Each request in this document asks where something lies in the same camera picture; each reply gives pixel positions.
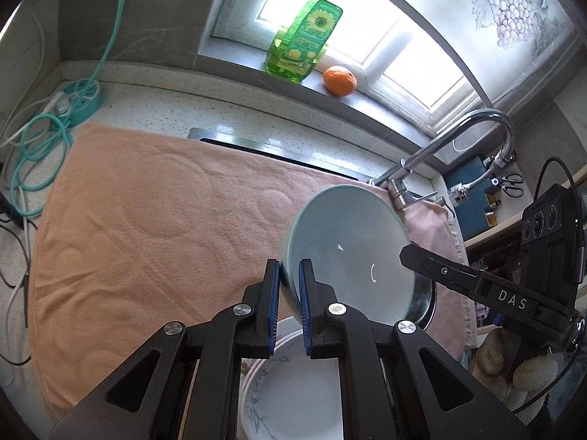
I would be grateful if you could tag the green dish soap bottle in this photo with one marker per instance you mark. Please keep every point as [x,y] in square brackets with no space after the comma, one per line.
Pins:
[297,48]

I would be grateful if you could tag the chrome kitchen faucet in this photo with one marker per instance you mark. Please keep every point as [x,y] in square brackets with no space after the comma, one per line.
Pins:
[393,179]

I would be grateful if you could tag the white plate grey leaf pattern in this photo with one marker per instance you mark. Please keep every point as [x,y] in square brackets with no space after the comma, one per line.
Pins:
[290,396]

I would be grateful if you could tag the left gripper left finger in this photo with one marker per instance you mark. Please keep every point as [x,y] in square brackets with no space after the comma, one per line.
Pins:
[183,382]

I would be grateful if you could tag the gloved hand on right gripper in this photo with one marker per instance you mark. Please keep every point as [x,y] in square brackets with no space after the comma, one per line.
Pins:
[503,369]

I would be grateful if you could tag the large stainless steel bowl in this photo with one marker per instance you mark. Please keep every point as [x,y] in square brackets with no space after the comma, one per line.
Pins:
[423,304]

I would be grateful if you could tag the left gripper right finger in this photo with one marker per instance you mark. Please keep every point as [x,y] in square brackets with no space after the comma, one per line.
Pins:
[396,382]

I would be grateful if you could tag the blue knife block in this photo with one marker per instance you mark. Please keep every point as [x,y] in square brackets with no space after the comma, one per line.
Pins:
[471,213]

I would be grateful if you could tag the orange tangerine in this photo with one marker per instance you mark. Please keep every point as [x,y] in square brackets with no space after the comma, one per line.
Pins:
[339,81]

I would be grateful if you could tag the black scissors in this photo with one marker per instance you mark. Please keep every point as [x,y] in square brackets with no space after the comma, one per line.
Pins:
[512,185]

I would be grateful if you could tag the teal power strip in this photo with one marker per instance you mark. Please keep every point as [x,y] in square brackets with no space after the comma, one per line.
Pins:
[80,101]

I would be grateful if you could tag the orange-pink towel mat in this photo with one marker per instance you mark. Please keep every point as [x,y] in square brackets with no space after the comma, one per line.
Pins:
[141,229]

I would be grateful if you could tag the light blue ceramic bowl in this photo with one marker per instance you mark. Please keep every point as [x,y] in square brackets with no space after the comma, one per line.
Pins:
[353,239]

